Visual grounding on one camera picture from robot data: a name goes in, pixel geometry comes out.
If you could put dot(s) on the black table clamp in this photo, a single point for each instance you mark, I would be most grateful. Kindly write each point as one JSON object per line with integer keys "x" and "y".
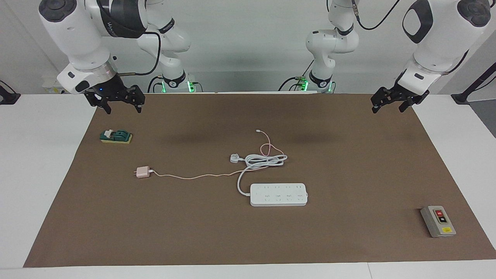
{"x": 8, "y": 97}

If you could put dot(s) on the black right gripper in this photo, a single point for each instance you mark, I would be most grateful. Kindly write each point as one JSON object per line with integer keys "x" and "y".
{"x": 111, "y": 88}

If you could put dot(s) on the green knife switch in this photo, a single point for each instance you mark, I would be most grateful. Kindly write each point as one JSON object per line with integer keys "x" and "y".
{"x": 116, "y": 136}

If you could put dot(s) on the white power strip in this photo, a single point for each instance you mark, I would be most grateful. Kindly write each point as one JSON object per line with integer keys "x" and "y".
{"x": 279, "y": 195}

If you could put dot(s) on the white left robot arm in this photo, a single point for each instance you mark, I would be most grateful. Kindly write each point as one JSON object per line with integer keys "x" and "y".
{"x": 438, "y": 38}

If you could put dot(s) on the grey on-off switch box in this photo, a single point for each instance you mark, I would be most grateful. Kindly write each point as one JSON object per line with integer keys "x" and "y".
{"x": 438, "y": 221}

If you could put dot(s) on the white background box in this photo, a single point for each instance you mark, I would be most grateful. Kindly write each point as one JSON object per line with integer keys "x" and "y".
{"x": 52, "y": 86}

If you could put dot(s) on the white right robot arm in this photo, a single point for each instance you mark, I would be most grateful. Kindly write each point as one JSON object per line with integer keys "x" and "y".
{"x": 77, "y": 38}

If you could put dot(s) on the black clamp stand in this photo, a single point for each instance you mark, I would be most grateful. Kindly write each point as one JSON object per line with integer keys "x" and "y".
{"x": 474, "y": 86}

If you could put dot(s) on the pink charger plug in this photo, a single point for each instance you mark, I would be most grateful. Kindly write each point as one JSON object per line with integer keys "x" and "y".
{"x": 142, "y": 172}

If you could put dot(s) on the brown table mat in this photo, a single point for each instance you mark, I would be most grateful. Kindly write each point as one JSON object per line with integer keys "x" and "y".
{"x": 193, "y": 232}

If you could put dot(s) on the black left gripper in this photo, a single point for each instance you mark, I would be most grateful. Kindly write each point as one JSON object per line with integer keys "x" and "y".
{"x": 402, "y": 93}

